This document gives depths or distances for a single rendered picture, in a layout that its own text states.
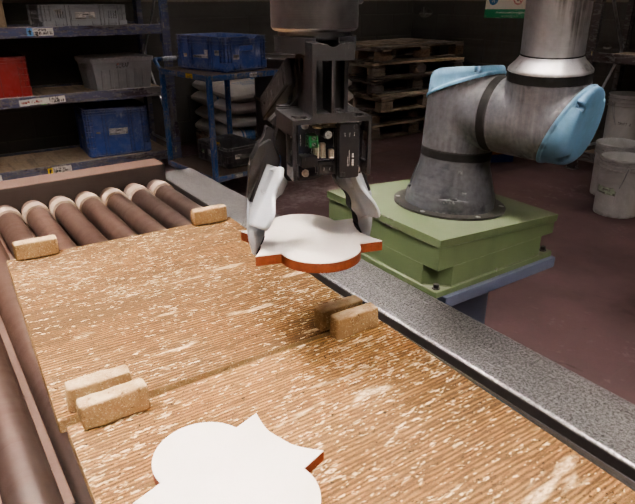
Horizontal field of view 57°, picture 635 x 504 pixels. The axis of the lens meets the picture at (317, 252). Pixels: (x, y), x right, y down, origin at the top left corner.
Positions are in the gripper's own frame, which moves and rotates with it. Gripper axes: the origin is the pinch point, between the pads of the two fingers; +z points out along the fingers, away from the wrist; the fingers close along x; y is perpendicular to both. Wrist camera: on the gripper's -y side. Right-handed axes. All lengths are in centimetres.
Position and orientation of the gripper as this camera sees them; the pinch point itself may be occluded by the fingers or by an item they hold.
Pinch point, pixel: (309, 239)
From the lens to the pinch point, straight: 60.3
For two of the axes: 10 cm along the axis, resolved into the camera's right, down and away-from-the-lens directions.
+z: 0.0, 9.1, 4.0
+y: 3.0, 3.9, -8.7
